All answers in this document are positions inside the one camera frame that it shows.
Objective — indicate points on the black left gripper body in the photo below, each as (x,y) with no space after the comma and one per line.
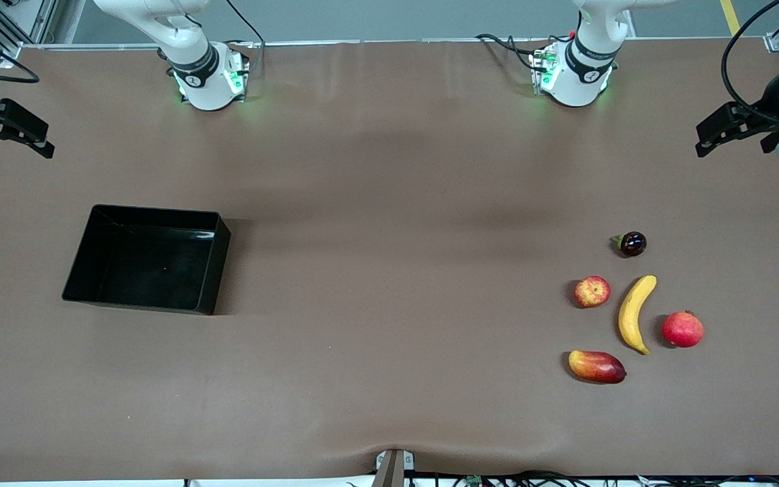
(766,116)

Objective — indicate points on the black plastic box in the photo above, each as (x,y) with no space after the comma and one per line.
(146,264)

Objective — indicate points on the yellow banana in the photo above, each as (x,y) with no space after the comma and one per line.
(633,314)

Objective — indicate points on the red yellow apple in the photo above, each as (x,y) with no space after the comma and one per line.
(592,291)

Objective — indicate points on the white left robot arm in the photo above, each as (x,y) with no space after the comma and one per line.
(582,74)

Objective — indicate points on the dark purple plum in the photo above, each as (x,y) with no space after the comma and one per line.
(633,243)

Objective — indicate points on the red pomegranate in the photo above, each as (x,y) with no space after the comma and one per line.
(682,329)

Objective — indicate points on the red yellow mango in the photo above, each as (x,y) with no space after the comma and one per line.
(597,366)

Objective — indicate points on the brown table mat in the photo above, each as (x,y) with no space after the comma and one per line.
(362,372)

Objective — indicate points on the metal table clamp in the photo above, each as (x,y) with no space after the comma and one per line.
(393,470)

